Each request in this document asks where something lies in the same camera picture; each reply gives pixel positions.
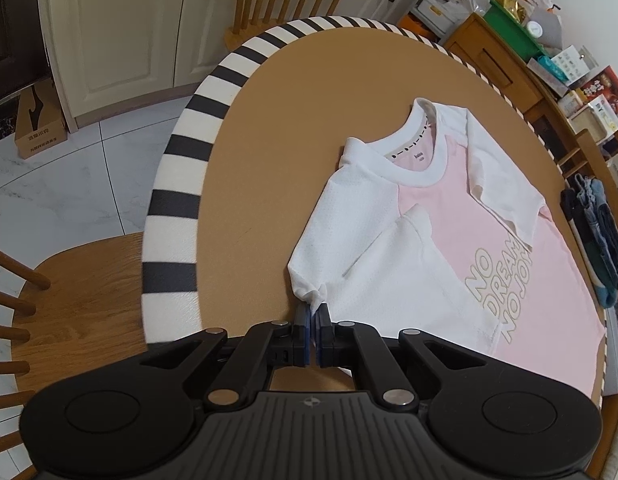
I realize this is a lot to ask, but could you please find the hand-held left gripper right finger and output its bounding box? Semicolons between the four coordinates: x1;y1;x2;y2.
314;304;486;413

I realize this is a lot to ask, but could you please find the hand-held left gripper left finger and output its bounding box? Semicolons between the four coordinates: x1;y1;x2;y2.
138;305;314;413

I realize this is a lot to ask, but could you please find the pink and white t-shirt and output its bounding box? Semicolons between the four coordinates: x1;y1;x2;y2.
287;97;606;396

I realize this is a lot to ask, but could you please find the wooden spindle chair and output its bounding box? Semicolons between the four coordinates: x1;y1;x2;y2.
0;232;165;466

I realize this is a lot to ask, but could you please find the stack of folded jeans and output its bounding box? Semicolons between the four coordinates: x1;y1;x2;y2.
560;172;618;308

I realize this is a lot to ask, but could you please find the wooden side cabinet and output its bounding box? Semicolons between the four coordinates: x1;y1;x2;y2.
443;12;590;136

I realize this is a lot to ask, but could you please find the orange bag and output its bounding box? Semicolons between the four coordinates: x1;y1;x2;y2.
396;12;440;43

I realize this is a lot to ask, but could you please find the brown cardboard box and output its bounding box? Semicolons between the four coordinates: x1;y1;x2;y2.
15;77;68;158

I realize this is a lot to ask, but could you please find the white storage box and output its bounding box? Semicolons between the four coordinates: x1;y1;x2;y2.
411;0;470;36

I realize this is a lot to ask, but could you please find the teal wipes packet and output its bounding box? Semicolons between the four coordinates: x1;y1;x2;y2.
536;55;565;81

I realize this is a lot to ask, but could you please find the green plastic crate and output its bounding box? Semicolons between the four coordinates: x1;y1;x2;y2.
484;0;547;61

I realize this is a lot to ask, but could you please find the white cabinet with shelves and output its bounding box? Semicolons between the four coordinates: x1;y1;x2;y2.
36;0;482;133

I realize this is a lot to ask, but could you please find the red printed box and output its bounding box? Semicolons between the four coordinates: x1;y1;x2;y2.
579;65;618;106

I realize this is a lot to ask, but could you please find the grey paper bag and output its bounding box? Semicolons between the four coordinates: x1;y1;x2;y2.
524;0;564;48

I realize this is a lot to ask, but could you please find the dark brown door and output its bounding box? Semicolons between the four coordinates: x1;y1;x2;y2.
0;0;47;106

